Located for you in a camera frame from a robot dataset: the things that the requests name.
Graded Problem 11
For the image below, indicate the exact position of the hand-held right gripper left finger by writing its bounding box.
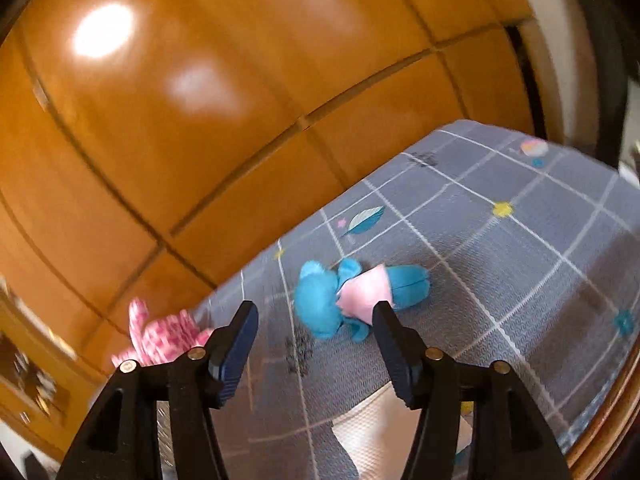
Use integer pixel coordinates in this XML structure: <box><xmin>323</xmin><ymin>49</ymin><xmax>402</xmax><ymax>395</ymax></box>
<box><xmin>60</xmin><ymin>300</ymin><xmax>260</xmax><ymax>480</ymax></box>

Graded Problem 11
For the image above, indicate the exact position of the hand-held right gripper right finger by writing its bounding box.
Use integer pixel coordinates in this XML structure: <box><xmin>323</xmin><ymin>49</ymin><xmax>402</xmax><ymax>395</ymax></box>
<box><xmin>372</xmin><ymin>300</ymin><xmax>571</xmax><ymax>480</ymax></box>

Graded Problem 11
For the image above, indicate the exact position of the blue plush doll pink dress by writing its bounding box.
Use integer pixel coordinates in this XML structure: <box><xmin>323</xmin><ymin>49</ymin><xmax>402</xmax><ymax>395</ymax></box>
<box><xmin>293</xmin><ymin>258</ymin><xmax>431</xmax><ymax>344</ymax></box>

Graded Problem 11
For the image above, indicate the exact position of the cream textured towel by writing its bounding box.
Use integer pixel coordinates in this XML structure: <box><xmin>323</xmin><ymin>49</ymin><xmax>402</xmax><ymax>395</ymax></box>
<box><xmin>331</xmin><ymin>384</ymin><xmax>474</xmax><ymax>480</ymax></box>

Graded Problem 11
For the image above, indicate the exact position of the pink spotted giraffe plush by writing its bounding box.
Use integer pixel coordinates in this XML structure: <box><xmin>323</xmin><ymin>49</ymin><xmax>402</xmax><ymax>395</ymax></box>
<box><xmin>111</xmin><ymin>297</ymin><xmax>215</xmax><ymax>369</ymax></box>

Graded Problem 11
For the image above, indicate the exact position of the grey printed grid bedsheet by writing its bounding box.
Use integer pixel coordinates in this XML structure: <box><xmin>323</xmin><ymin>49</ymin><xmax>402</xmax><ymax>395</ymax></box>
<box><xmin>155</xmin><ymin>119</ymin><xmax>640</xmax><ymax>480</ymax></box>

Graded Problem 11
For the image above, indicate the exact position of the wooden bedside cabinet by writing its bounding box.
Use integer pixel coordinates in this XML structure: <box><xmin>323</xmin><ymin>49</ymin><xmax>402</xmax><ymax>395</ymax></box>
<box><xmin>0</xmin><ymin>275</ymin><xmax>93</xmax><ymax>463</ymax></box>

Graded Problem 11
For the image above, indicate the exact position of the wooden panelled cabinet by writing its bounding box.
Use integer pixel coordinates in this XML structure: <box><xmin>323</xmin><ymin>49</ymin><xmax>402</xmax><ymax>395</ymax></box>
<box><xmin>0</xmin><ymin>0</ymin><xmax>548</xmax><ymax>376</ymax></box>

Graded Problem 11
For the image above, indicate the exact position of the wooden bed frame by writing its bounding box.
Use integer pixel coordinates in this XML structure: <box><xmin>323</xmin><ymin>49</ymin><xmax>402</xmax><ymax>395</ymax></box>
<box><xmin>562</xmin><ymin>355</ymin><xmax>640</xmax><ymax>480</ymax></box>

